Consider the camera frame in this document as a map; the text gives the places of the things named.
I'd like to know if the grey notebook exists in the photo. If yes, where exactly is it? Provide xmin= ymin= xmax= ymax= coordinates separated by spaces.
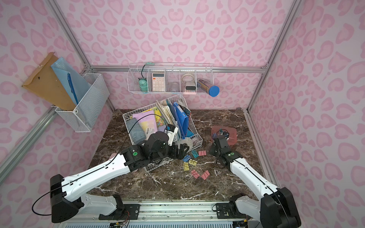
xmin=126 ymin=118 xmax=146 ymax=144

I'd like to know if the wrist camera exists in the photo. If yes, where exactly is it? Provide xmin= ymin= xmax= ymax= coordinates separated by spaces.
xmin=216 ymin=129 xmax=230 ymax=140
xmin=166 ymin=124 xmax=179 ymax=146

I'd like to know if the blue capped pencil tube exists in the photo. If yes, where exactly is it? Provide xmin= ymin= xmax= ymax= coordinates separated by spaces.
xmin=197 ymin=79 xmax=220 ymax=97

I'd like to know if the pink storage box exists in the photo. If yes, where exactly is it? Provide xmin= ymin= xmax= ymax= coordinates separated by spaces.
xmin=211 ymin=125 xmax=237 ymax=145

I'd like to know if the white wire desk basket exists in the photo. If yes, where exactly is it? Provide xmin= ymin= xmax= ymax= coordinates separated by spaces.
xmin=123 ymin=94 xmax=203 ymax=172

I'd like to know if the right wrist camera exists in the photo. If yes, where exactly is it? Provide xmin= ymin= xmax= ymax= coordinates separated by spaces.
xmin=216 ymin=129 xmax=230 ymax=140

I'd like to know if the yellow binder clip lower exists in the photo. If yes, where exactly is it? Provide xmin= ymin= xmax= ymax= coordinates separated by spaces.
xmin=183 ymin=162 xmax=190 ymax=171

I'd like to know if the brown paper envelope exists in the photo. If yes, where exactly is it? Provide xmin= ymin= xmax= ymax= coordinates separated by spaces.
xmin=22 ymin=52 xmax=76 ymax=111

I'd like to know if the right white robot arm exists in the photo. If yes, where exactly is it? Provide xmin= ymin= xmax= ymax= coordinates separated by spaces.
xmin=209 ymin=135 xmax=302 ymax=228

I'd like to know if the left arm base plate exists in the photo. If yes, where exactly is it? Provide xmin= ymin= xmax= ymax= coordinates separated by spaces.
xmin=98 ymin=204 xmax=141 ymax=221

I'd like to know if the light blue folder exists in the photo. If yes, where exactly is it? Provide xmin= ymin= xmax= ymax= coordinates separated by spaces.
xmin=51 ymin=58 xmax=91 ymax=105

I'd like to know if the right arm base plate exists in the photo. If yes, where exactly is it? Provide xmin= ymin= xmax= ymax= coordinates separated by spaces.
xmin=212 ymin=202 xmax=247 ymax=219

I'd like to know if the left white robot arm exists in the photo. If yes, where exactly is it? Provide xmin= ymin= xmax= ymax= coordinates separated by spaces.
xmin=48 ymin=132 xmax=190 ymax=223

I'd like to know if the pink calculator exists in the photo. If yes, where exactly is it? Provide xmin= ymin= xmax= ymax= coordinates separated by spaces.
xmin=152 ymin=73 xmax=165 ymax=92

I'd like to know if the pink box lid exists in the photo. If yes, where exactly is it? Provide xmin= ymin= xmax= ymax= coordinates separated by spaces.
xmin=110 ymin=154 xmax=125 ymax=163

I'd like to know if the white mesh wall file holder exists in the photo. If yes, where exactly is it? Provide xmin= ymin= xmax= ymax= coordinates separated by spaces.
xmin=55 ymin=73 xmax=110 ymax=133

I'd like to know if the floral colourful book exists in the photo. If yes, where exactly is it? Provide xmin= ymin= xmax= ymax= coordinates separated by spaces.
xmin=147 ymin=107 xmax=165 ymax=128

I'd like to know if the small pink grey device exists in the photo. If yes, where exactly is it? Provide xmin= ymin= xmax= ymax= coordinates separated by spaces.
xmin=183 ymin=82 xmax=197 ymax=95

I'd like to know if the tape roll on shelf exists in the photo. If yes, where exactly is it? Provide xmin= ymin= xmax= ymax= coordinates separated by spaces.
xmin=181 ymin=73 xmax=195 ymax=83

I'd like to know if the blue binder clip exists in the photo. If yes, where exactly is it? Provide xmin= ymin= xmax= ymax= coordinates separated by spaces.
xmin=183 ymin=155 xmax=191 ymax=162

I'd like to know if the pink binder clip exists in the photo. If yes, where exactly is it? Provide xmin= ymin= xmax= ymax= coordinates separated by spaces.
xmin=201 ymin=170 xmax=210 ymax=180
xmin=198 ymin=151 xmax=207 ymax=156
xmin=191 ymin=170 xmax=200 ymax=179

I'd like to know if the purple paper pad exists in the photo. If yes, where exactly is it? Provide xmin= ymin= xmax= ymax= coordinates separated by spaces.
xmin=132 ymin=110 xmax=158 ymax=138

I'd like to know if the blue file folder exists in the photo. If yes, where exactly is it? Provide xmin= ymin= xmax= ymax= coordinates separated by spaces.
xmin=173 ymin=102 xmax=189 ymax=139

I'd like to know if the yellow binder clip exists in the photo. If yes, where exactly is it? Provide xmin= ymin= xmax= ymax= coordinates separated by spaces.
xmin=183 ymin=162 xmax=190 ymax=171
xmin=188 ymin=159 xmax=197 ymax=166

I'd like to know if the blue pen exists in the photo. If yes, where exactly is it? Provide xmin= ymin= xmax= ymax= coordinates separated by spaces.
xmin=67 ymin=73 xmax=79 ymax=105

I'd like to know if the teal binder clip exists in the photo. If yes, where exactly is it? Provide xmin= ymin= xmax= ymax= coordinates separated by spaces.
xmin=192 ymin=150 xmax=199 ymax=158

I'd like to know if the large white tape roll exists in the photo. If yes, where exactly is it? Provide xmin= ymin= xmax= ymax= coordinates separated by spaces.
xmin=175 ymin=137 xmax=193 ymax=153

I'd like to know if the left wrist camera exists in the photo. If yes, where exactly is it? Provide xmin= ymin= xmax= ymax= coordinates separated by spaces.
xmin=166 ymin=124 xmax=179 ymax=146

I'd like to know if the white wire wall shelf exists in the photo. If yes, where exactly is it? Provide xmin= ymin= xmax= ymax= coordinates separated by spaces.
xmin=127 ymin=62 xmax=214 ymax=94

